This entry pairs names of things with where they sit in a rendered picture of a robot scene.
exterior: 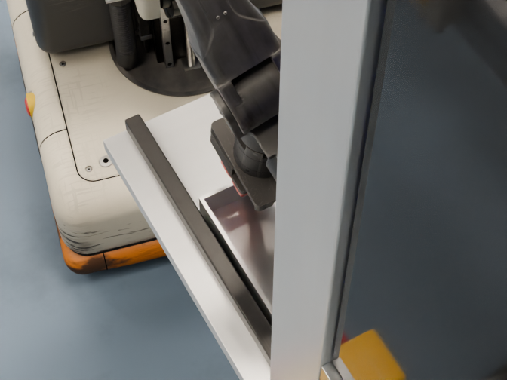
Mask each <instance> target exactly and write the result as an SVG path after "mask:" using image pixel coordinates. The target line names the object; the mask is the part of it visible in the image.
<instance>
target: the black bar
mask: <svg viewBox="0 0 507 380"><path fill-rule="evenodd" d="M125 126H126V130H127V132H128V133H129V135H130V137H131V139H132V140H133V141H134V144H135V145H136V147H137V148H138V150H139V151H140V154H141V155H142V156H143V158H144V160H145V162H146V163H147V165H148V166H149V169H150V170H151V171H152V173H153V175H154V176H155V178H156V179H157V181H158V183H159V185H160V186H161V188H162V190H163V191H164V193H165V194H166V196H167V198H168V200H169V201H170V203H171V204H172V206H173V208H174V209H175V211H176V212H177V215H178V216H179V217H180V219H181V221H182V222H183V224H184V225H185V227H186V229H187V231H188V233H189V234H190V236H191V237H192V239H193V240H194V242H195V244H196V246H197V247H198V249H199V250H200V252H201V254H202V255H203V257H204V259H205V261H206V262H207V264H208V265H209V267H210V269H211V271H212V272H213V273H214V275H215V277H216V279H217V280H218V282H219V283H220V286H221V287H222V288H223V290H224V292H225V293H226V295H227V296H228V298H229V300H230V302H231V303H232V305H233V307H234V308H235V310H236V311H237V313H238V315H239V317H240V318H241V320H242V321H243V323H244V325H245V326H246V328H247V330H248V332H249V333H250V335H251V336H252V338H253V340H254V341H255V342H256V344H257V346H258V348H259V349H260V351H261V353H262V354H263V356H264V357H265V359H266V361H267V363H268V364H269V366H270V367H271V344H272V327H271V326H270V324H269V322H268V320H267V319H266V317H265V316H264V314H263V313H262V311H261V310H260V307H259V306H258V304H257V303H256V301H255V300H254V298H253V296H252V295H251V294H250V291H249V290H248V288H247V287H246V285H245V284H244V282H243V280H242V279H241V277H240V276H239V274H238V272H237V271H236V269H235V267H234V266H233V264H232V263H231V261H230V260H229V257H228V256H227V255H226V253H225V251H224V250H223V248H222V247H221V245H220V243H219V241H218V240H217V239H216V237H215V235H214V233H213V232H212V231H211V229H210V227H209V225H208V224H207V223H206V221H205V219H204V217H203V216H202V214H201V213H200V211H199V209H198V208H197V207H196V205H195V203H194V201H193V200H192V198H191V197H190V195H189V193H188V192H187V190H186V188H185V187H184V185H183V184H182V182H181V181H180V178H179V177H178V175H177V174H176V172H175V171H174V169H173V168H172V166H171V164H170V163H169V161H168V159H167V158H166V156H165V155H164V153H163V151H162V150H161V148H160V147H159V145H158V143H157V142H156V140H155V138H154V137H153V135H152V134H151V132H150V131H149V128H148V127H147V126H146V124H145V122H144V121H143V119H142V118H141V116H140V115H139V114H137V115H135V116H132V117H130V118H127V119H126V120H125Z"/></svg>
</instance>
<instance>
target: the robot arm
mask: <svg viewBox="0 0 507 380"><path fill-rule="evenodd" d="M175 1H176V3H177V5H178V8H179V9H180V13H181V14H182V17H183V21H184V23H185V25H186V30H187V32H188V36H189V43H190V45H191V47H192V49H193V51H194V52H195V55H196V56H197V58H198V60H199V61H200V62H199V63H200V64H201V66H202V67H203V69H204V71H205V72H206V74H207V76H208V78H209V79H210V81H211V83H212V85H213V86H214V88H215V90H213V91H211V92H210V96H211V98H212V99H213V101H214V103H215V105H216V106H217V108H218V110H219V113H220V114H221V115H222V116H223V118H220V119H218V120H216V121H214V122H213V123H212V124H211V129H210V132H211V134H210V142H211V143H212V145H213V147H214V149H215V150H216V152H217V154H218V155H219V157H220V160H221V164H222V166H223V168H224V169H225V171H226V173H227V174H228V176H229V177H230V178H231V179H232V183H233V185H234V187H235V188H236V190H237V192H238V193H239V195H240V196H241V197H243V196H245V195H248V196H249V197H250V199H251V200H252V202H253V205H254V206H255V208H254V209H255V210H256V211H262V210H264V209H266V208H268V207H271V206H272V205H273V204H274V202H276V184H277V160H278V115H279V92H280V68H281V39H280V38H279V37H278V36H277V35H276V34H275V33H274V32H273V30H272V28H271V26H270V25H269V22H268V20H267V19H266V18H265V17H264V15H263V14H262V12H261V11H260V10H259V9H258V8H257V7H255V6H254V5H253V4H252V3H251V2H250V1H249V0H175Z"/></svg>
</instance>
